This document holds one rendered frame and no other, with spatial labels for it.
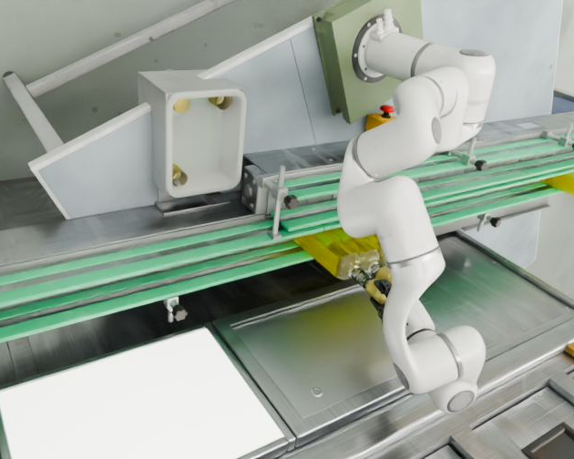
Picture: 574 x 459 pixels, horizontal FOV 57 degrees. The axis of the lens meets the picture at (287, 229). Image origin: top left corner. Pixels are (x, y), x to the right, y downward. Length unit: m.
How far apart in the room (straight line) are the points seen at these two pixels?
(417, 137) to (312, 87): 0.53
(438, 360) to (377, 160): 0.33
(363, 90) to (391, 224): 0.59
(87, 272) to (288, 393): 0.44
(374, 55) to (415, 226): 0.56
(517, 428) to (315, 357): 0.42
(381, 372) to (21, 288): 0.70
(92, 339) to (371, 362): 0.59
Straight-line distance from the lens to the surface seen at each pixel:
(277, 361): 1.10
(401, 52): 1.22
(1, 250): 1.11
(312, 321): 1.21
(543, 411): 1.27
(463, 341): 0.87
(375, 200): 0.82
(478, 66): 1.11
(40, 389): 1.07
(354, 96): 1.32
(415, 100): 0.87
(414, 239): 0.81
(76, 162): 1.15
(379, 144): 0.89
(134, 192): 1.21
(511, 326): 1.45
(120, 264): 1.07
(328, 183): 1.23
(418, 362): 0.85
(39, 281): 1.05
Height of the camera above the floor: 1.78
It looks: 44 degrees down
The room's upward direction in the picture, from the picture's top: 131 degrees clockwise
